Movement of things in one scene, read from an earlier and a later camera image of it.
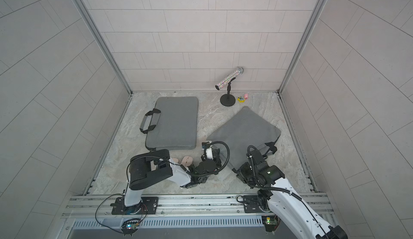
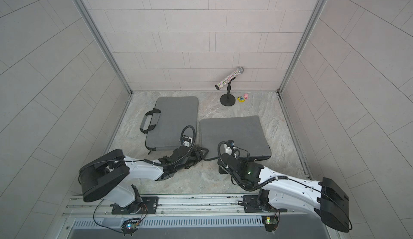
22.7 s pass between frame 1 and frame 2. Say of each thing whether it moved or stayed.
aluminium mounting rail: stayed
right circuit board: stayed
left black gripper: moved
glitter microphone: stayed
